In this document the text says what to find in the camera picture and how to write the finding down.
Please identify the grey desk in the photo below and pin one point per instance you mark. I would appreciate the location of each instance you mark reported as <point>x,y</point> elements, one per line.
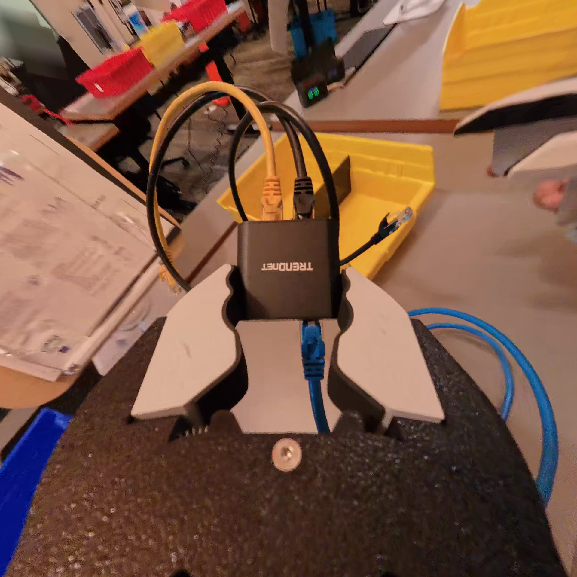
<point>473,270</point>

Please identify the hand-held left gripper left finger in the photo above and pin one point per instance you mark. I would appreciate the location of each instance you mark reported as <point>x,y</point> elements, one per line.
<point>194,342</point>

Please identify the red storage bin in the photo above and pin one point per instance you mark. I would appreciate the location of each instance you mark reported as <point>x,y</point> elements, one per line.
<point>112,74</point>
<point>198,16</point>

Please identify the instruction sheet board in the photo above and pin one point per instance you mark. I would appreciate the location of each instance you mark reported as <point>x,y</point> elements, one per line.
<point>67,248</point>

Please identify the person's right hand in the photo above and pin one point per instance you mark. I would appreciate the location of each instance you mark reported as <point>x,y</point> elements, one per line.
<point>552,196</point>

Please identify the blue plastic bin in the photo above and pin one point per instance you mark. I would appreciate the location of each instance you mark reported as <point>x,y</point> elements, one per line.
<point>22,473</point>

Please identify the yellow plastic bin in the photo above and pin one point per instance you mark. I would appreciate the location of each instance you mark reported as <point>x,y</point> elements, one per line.
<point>387,180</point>

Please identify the small yellow storage bin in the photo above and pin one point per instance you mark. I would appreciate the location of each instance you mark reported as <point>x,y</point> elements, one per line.
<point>162,43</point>

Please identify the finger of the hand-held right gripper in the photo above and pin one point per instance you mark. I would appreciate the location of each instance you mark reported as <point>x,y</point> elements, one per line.
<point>541,157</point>
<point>532,106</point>

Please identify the stack of yellow bins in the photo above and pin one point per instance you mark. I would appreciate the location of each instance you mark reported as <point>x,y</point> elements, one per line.
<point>505,54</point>

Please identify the blue bag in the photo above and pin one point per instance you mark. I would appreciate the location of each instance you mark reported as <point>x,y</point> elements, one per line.
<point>315,31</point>

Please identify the black power station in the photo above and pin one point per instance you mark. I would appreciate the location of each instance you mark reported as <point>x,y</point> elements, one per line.
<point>313,85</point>

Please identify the long wooden table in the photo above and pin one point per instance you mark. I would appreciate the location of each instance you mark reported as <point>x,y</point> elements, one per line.
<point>103,106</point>

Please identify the black network adapter box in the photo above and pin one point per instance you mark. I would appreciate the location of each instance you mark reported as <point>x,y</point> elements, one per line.
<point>288,288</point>

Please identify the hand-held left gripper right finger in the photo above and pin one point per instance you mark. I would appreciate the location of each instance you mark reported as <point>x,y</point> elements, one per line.
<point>383,356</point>

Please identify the small black box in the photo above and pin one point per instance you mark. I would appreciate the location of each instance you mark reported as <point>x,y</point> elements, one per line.
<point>336,185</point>

